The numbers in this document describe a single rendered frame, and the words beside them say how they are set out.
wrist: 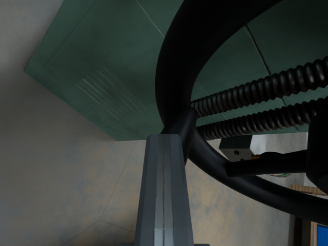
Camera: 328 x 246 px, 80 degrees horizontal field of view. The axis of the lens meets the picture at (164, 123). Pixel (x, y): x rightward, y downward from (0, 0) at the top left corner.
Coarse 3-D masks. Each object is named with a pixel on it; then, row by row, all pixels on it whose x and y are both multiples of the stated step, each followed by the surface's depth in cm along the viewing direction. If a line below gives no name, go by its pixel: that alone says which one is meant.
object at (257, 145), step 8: (240, 136) 48; (248, 136) 46; (256, 136) 47; (264, 136) 50; (224, 144) 49; (232, 144) 48; (240, 144) 46; (248, 144) 45; (256, 144) 46; (264, 144) 50; (224, 152) 50; (232, 152) 48; (240, 152) 47; (248, 152) 45; (256, 152) 46; (232, 160) 52; (240, 160) 50
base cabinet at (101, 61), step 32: (64, 0) 35; (96, 0) 33; (128, 0) 30; (160, 0) 28; (64, 32) 42; (96, 32) 38; (128, 32) 35; (160, 32) 32; (32, 64) 61; (64, 64) 53; (96, 64) 47; (128, 64) 42; (224, 64) 33; (256, 64) 30; (64, 96) 72; (96, 96) 60; (128, 96) 53; (192, 96) 42; (128, 128) 72; (160, 128) 61; (288, 128) 39
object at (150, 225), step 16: (160, 144) 9; (144, 160) 9; (160, 160) 9; (144, 176) 8; (160, 176) 8; (144, 192) 7; (160, 192) 7; (144, 208) 7; (160, 208) 7; (144, 224) 6; (160, 224) 6; (144, 240) 6; (160, 240) 6
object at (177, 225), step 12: (168, 144) 9; (180, 144) 10; (168, 156) 9; (180, 156) 9; (168, 168) 8; (180, 168) 8; (168, 180) 8; (180, 180) 8; (168, 192) 7; (180, 192) 7; (168, 204) 7; (180, 204) 7; (168, 216) 6; (180, 216) 6; (168, 228) 6; (180, 228) 6; (168, 240) 6; (180, 240) 6; (192, 240) 6
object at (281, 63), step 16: (288, 0) 22; (304, 0) 22; (320, 0) 21; (272, 16) 24; (288, 16) 23; (304, 16) 23; (320, 16) 22; (256, 32) 26; (272, 32) 26; (288, 32) 25; (304, 32) 24; (320, 32) 23; (272, 48) 27; (288, 48) 26; (304, 48) 26; (320, 48) 25; (272, 64) 29; (288, 64) 28; (304, 64) 27; (304, 96) 31; (320, 96) 30; (304, 128) 37
